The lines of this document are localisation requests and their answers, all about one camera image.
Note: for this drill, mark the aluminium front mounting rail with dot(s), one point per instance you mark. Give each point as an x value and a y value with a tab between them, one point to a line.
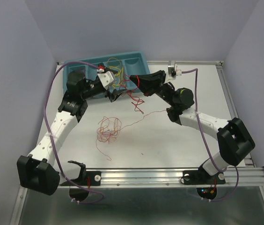
170	177

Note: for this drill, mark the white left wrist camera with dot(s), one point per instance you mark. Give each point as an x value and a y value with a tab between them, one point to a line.
106	76

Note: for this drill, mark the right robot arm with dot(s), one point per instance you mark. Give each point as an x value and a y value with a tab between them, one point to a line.
234	139

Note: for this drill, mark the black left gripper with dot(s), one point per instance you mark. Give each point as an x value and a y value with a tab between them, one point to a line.
114	93

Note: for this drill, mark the teal four-compartment tray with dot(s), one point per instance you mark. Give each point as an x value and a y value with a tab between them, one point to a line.
127	64

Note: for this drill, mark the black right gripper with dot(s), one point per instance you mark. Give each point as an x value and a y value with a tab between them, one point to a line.
150	83

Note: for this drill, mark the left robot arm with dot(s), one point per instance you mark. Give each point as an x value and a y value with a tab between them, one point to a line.
36	170

